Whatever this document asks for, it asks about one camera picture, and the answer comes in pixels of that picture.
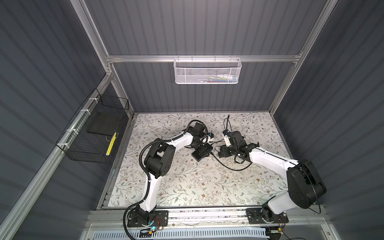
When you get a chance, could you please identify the black network switch blue ports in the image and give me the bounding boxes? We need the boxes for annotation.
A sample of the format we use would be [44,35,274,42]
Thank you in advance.
[192,144,213,162]

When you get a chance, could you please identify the black USB splitter cable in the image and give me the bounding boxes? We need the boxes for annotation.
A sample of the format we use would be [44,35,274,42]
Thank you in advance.
[209,114,253,172]

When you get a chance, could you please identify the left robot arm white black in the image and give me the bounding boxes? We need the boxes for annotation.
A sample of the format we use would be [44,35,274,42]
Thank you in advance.
[127,120,214,226]

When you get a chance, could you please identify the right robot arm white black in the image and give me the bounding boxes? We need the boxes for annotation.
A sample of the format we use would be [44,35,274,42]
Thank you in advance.
[218,130,327,222]

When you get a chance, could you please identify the markers in white basket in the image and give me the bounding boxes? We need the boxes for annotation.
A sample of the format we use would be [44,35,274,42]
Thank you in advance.
[200,75,239,84]

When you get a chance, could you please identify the black foam pad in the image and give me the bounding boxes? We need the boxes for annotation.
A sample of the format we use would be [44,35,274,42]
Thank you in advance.
[87,113,120,137]

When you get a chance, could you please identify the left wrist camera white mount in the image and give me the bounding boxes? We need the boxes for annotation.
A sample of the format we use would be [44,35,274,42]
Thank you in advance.
[206,132,215,143]

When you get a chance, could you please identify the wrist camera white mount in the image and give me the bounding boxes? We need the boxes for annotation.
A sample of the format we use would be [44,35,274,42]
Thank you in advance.
[223,130,233,147]
[206,132,215,143]

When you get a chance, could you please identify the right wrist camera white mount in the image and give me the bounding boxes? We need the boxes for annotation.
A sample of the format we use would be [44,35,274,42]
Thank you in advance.
[223,130,233,147]

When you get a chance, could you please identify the white wire mesh basket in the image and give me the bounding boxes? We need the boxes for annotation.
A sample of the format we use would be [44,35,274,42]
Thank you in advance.
[173,58,242,85]

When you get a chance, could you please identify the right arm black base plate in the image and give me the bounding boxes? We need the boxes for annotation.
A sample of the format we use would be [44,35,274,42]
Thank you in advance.
[246,208,289,224]

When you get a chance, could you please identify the white ventilated cable duct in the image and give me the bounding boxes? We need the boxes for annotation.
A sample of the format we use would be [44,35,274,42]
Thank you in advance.
[91,227,270,240]

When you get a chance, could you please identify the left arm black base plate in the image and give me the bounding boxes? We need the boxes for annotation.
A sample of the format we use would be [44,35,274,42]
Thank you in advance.
[126,210,169,228]

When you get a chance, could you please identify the black wire basket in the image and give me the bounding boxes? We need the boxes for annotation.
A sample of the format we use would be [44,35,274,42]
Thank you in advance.
[56,90,130,164]

